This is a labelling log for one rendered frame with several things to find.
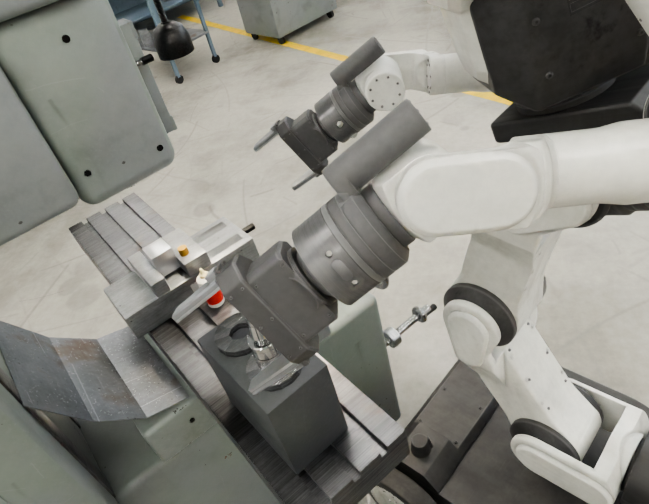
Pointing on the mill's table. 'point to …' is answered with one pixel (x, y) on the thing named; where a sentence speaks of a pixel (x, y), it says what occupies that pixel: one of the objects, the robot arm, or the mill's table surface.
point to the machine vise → (162, 303)
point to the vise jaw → (197, 258)
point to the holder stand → (277, 396)
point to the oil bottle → (214, 294)
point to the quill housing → (84, 94)
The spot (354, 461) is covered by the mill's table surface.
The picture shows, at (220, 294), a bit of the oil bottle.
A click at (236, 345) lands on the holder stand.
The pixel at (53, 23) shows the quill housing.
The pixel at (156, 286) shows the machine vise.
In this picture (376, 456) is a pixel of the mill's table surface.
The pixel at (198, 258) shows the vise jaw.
